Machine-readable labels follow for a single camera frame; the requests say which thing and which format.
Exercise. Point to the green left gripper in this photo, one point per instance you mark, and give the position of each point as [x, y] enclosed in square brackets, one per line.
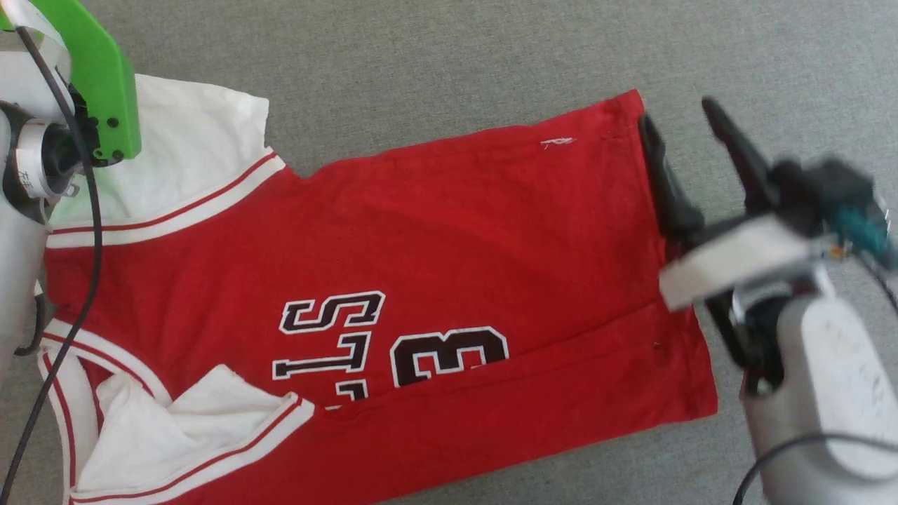
[105, 91]

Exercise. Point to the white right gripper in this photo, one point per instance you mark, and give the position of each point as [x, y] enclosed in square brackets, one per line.
[744, 256]

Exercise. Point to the red and white basketball jersey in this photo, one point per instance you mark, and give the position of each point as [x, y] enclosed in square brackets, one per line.
[421, 245]

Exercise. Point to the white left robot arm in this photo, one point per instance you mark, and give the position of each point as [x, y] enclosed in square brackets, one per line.
[17, 280]

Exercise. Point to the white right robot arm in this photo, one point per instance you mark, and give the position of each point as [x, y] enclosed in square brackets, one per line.
[828, 379]

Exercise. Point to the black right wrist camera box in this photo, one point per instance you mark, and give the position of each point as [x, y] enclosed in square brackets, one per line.
[828, 193]

